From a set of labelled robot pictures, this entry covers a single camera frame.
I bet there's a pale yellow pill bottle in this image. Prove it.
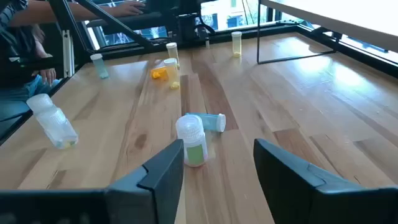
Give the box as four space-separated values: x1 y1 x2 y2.
164 58 181 90
165 42 181 68
231 30 243 57

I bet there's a clear bottle pink label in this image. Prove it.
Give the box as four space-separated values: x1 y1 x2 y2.
25 93 79 150

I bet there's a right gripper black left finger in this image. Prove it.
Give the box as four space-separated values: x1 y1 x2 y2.
105 139 185 224

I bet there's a person's hand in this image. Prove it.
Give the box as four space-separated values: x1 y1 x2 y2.
39 67 57 87
108 1 147 18

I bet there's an orange pill bottle white cap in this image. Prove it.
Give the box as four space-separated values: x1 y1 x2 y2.
150 65 169 81

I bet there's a person's forearm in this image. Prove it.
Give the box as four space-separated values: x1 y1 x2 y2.
9 0 125 28

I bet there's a person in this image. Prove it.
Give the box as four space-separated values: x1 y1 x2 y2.
0 0 63 123

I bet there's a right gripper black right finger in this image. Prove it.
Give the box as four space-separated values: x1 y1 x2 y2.
253 138 343 224

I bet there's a silver aluminium profile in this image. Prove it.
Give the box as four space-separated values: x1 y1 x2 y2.
62 29 75 78

